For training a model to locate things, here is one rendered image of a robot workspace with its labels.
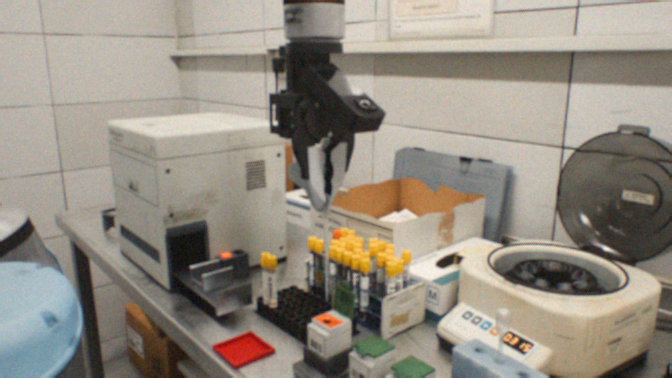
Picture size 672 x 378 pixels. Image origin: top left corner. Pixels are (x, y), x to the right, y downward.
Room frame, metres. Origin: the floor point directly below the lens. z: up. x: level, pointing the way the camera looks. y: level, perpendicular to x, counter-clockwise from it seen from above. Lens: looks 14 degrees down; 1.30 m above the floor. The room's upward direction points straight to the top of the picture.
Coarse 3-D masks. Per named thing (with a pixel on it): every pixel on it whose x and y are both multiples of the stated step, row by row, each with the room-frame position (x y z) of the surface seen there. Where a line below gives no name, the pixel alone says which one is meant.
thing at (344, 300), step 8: (336, 288) 0.67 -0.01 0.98; (344, 288) 0.66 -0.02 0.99; (336, 296) 0.67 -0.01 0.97; (344, 296) 0.65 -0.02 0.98; (352, 296) 0.64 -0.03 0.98; (336, 304) 0.66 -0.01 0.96; (344, 304) 0.65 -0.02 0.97; (352, 304) 0.64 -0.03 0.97; (344, 312) 0.65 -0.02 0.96; (352, 312) 0.64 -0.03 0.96
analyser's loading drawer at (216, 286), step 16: (176, 272) 0.88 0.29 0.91; (192, 272) 0.84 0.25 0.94; (208, 272) 0.86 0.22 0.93; (224, 272) 0.83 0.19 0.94; (192, 288) 0.82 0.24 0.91; (208, 288) 0.81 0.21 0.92; (224, 288) 0.82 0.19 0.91; (240, 288) 0.78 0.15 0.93; (224, 304) 0.76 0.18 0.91; (240, 304) 0.78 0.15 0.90
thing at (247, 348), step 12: (240, 336) 0.71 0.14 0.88; (252, 336) 0.72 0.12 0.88; (216, 348) 0.68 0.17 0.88; (228, 348) 0.69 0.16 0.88; (240, 348) 0.69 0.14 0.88; (252, 348) 0.69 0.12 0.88; (264, 348) 0.69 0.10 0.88; (228, 360) 0.65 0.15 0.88; (240, 360) 0.65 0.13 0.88; (252, 360) 0.65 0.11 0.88
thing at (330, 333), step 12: (336, 312) 0.66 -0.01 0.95; (312, 324) 0.64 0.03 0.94; (324, 324) 0.63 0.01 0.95; (336, 324) 0.63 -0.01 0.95; (348, 324) 0.63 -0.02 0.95; (312, 336) 0.63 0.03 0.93; (324, 336) 0.61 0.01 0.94; (336, 336) 0.62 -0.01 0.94; (348, 336) 0.63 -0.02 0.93; (312, 348) 0.63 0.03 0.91; (324, 348) 0.61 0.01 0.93; (336, 348) 0.62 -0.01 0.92
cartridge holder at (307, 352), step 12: (348, 348) 0.63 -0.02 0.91; (300, 360) 0.64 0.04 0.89; (312, 360) 0.62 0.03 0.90; (324, 360) 0.60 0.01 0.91; (336, 360) 0.61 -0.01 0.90; (348, 360) 0.63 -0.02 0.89; (300, 372) 0.61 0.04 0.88; (312, 372) 0.61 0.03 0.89; (324, 372) 0.60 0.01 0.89; (336, 372) 0.61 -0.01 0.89
